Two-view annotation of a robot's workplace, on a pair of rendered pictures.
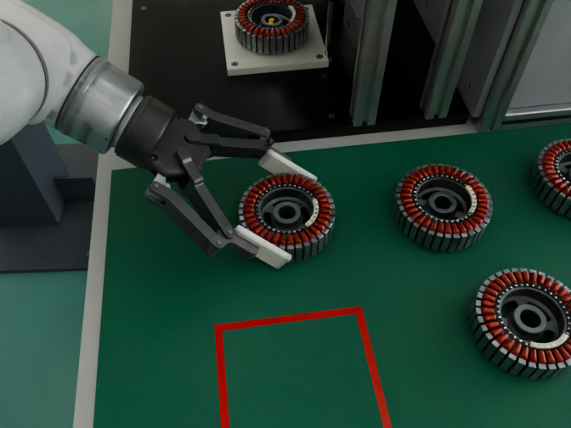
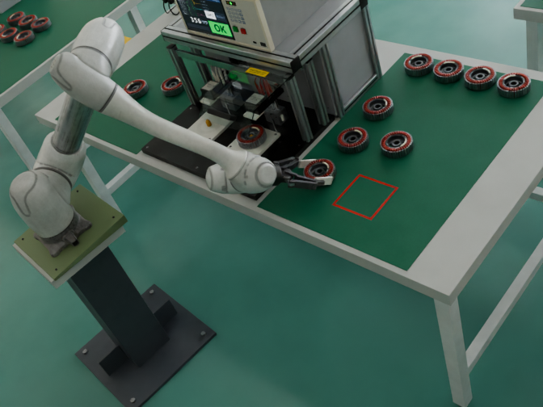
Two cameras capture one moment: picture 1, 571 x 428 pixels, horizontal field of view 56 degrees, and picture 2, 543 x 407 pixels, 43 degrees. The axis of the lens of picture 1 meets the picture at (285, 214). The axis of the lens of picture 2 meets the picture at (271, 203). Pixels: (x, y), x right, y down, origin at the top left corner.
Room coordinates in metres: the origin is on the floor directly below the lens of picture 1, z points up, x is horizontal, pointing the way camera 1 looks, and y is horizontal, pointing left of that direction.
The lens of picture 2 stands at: (-1.13, 0.98, 2.36)
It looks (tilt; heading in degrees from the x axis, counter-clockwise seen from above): 42 degrees down; 333
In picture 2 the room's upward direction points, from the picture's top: 21 degrees counter-clockwise
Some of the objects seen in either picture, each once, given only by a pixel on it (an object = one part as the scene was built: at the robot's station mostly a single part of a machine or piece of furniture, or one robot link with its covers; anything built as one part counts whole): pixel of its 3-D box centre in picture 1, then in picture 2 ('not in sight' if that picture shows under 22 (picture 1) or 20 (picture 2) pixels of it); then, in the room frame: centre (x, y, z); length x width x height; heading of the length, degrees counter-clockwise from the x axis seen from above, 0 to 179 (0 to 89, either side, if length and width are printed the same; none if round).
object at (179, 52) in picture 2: not in sight; (227, 65); (0.86, -0.06, 1.03); 0.62 x 0.01 x 0.03; 8
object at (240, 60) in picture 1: (272, 38); (253, 141); (0.73, 0.02, 0.78); 0.15 x 0.15 x 0.01; 8
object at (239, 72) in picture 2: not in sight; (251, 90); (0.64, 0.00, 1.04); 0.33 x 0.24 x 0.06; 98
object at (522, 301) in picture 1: (528, 321); (396, 144); (0.25, -0.25, 0.77); 0.11 x 0.11 x 0.04
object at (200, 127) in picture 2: not in sight; (209, 126); (0.97, 0.05, 0.78); 0.15 x 0.15 x 0.01; 8
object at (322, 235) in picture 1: (286, 216); (319, 172); (0.39, 0.00, 0.77); 0.11 x 0.11 x 0.04
